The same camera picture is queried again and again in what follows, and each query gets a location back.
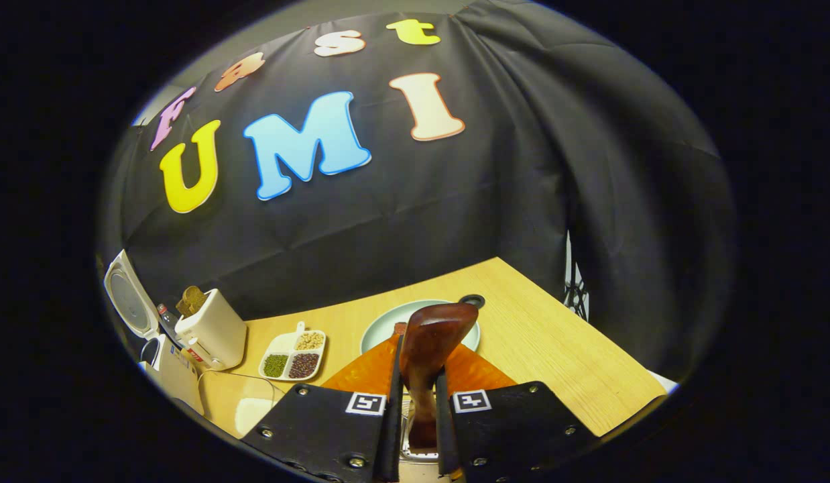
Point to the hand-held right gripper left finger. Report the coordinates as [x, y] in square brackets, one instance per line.
[393, 429]

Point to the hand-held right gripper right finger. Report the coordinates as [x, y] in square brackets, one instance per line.
[442, 429]

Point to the brown wooden spoon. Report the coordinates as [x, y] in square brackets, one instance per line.
[432, 335]

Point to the clear plastic rice box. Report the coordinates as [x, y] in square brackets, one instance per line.
[251, 409]

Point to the white rice cooker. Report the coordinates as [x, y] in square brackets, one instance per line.
[130, 298]

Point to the pale green plate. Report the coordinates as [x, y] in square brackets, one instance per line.
[385, 325]

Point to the white divided dish of grains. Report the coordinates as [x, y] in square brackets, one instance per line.
[291, 355]

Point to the black table grommet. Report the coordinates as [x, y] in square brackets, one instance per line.
[471, 301]

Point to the black tripod stand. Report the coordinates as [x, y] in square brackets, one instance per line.
[576, 288]

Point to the white toaster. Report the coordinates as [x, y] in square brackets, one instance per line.
[217, 332]

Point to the black backdrop cloth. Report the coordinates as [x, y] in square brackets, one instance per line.
[455, 201]

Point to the brown bread slice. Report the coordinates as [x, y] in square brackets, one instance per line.
[192, 300]

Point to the glass bottle with red label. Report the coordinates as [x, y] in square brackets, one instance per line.
[167, 316]

